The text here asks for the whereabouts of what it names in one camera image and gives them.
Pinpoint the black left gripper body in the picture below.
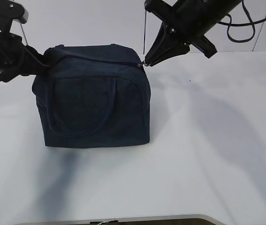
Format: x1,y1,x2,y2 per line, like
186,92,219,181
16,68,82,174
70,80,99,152
0,36,50,83

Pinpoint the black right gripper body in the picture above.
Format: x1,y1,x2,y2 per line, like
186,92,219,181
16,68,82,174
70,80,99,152
144,0,218,59

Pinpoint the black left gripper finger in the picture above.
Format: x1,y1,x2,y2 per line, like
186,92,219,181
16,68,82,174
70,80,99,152
28,45,65,76

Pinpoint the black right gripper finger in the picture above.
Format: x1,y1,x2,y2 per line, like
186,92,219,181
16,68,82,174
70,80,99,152
144,22,190,66

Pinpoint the dark navy fabric lunch bag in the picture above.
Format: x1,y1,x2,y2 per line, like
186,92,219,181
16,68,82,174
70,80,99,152
32,44,151,149

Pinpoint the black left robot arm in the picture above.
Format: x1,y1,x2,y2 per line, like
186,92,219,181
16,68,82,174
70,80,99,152
0,32,66,83

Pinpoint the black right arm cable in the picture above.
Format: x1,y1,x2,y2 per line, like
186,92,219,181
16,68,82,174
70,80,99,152
218,0,266,43

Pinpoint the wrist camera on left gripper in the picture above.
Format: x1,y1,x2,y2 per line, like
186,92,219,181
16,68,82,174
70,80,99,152
0,0,29,33

